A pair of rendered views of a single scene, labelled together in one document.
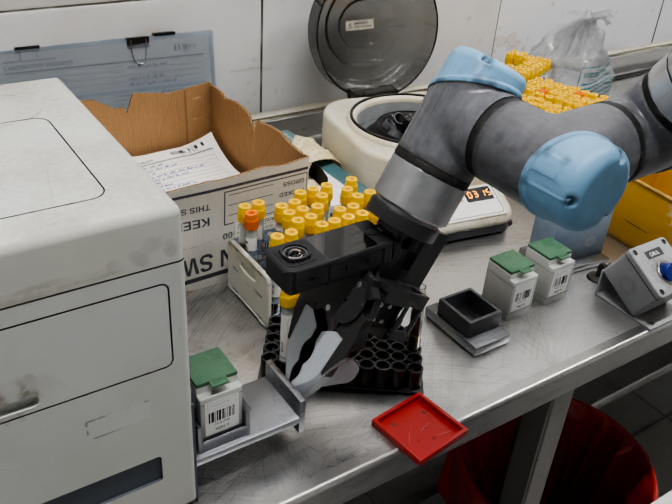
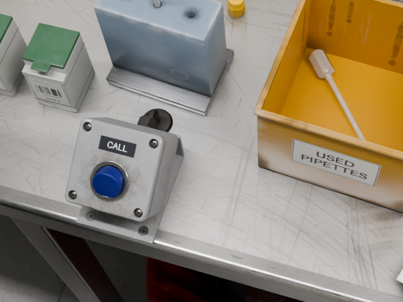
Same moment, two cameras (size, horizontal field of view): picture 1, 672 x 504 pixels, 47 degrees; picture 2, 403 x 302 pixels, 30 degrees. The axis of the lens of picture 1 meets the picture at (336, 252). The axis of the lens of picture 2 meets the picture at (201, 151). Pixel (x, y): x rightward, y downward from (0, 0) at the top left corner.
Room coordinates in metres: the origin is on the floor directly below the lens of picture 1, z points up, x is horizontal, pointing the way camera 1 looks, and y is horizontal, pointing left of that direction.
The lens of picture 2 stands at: (0.73, -0.66, 1.47)
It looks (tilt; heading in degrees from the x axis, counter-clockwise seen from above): 63 degrees down; 62
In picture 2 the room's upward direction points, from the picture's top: 10 degrees counter-clockwise
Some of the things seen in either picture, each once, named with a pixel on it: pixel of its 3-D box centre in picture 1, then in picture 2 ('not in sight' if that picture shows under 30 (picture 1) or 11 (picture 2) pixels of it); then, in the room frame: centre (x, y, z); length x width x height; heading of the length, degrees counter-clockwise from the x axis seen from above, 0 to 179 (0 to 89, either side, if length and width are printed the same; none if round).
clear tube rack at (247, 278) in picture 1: (320, 260); not in sight; (0.79, 0.02, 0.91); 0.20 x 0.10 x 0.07; 126
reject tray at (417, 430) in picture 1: (419, 427); not in sight; (0.55, -0.10, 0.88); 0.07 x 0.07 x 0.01; 43
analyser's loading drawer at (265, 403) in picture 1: (188, 428); not in sight; (0.49, 0.12, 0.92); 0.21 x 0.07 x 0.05; 126
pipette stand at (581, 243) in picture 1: (570, 227); (164, 39); (0.90, -0.31, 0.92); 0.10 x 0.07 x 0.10; 120
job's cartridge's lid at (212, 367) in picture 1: (209, 369); not in sight; (0.50, 0.10, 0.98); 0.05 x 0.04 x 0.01; 36
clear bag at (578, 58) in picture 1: (566, 61); not in sight; (1.49, -0.43, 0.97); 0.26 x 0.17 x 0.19; 141
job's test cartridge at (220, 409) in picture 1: (210, 398); not in sight; (0.50, 0.10, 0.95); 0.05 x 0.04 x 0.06; 36
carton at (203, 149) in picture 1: (175, 182); not in sight; (0.90, 0.22, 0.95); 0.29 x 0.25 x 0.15; 36
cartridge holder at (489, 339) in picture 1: (468, 317); not in sight; (0.73, -0.16, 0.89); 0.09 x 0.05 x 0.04; 36
